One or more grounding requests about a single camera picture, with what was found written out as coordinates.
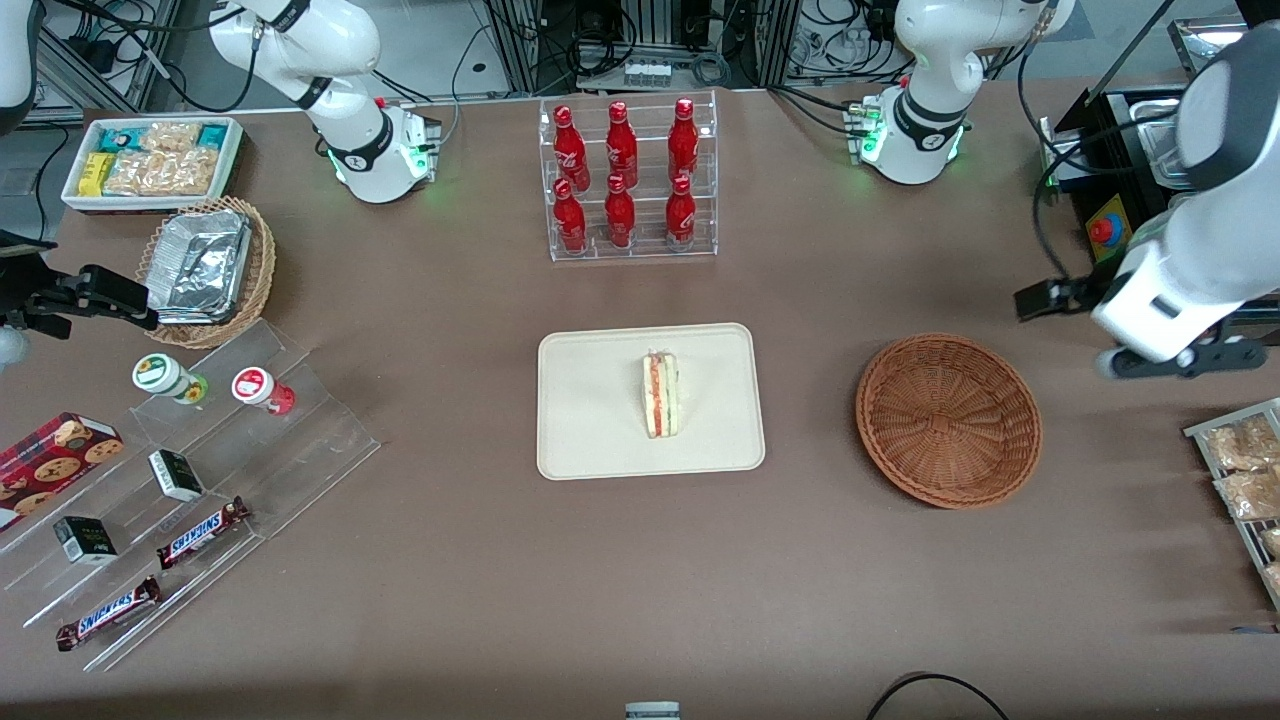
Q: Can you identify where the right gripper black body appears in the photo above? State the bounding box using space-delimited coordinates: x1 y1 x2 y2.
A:
0 265 126 326

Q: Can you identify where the triangular sandwich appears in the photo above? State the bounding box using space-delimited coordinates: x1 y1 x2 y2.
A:
642 349 682 440

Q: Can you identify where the light wicker basket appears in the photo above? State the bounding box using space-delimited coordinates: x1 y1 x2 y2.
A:
135 196 277 351

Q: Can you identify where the brown wicker basket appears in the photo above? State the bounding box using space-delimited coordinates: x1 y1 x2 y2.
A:
855 332 1044 511

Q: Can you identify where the beige plastic tray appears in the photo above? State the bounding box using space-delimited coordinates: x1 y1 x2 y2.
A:
537 322 766 482

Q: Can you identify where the black food warmer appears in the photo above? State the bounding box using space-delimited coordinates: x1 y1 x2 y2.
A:
1037 15 1280 351

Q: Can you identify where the green lid cup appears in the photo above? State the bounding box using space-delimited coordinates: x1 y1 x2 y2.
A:
131 353 210 406

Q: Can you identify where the aluminium foil container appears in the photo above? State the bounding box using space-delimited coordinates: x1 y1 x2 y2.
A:
147 210 253 326

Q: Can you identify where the white snack bin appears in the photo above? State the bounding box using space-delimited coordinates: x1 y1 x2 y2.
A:
60 116 246 216

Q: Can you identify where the large clear cracker bag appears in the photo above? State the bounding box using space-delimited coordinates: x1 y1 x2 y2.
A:
103 148 221 197

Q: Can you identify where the red tartan cookie box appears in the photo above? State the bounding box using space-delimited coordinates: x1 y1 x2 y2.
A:
0 411 126 533

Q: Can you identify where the red lid cup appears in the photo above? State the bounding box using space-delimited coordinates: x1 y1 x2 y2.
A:
231 366 297 417

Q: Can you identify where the small black box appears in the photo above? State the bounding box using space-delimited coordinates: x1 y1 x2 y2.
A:
52 515 119 567
148 449 206 503

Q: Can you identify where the small clear cracker bag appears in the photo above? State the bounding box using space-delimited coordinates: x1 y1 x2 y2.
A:
140 122 201 153

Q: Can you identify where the clear acrylic stepped display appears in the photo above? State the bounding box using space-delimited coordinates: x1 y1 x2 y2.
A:
0 318 383 673

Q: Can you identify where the snickers bar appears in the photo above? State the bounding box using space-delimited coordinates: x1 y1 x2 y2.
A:
156 496 252 571
55 575 163 653

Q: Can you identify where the red cola bottle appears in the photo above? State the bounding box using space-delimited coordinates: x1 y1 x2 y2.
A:
668 97 700 186
604 173 637 250
552 178 589 255
606 100 639 189
553 104 592 193
665 175 698 248

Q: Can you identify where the clear acrylic bottle rack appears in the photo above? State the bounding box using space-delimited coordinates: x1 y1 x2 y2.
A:
538 88 719 263

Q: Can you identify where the right wrist black bracket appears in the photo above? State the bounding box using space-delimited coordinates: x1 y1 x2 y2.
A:
0 230 58 264

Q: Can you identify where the grey wire rack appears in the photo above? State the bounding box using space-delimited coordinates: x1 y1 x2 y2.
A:
1183 397 1280 613

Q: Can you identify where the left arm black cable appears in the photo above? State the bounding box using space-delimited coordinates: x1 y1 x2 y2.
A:
1015 0 1201 291

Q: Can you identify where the aluminium frame post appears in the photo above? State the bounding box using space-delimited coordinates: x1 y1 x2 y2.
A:
760 0 801 89
487 0 546 96

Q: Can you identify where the black floor cable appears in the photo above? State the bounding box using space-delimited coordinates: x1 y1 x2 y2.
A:
865 672 1011 720

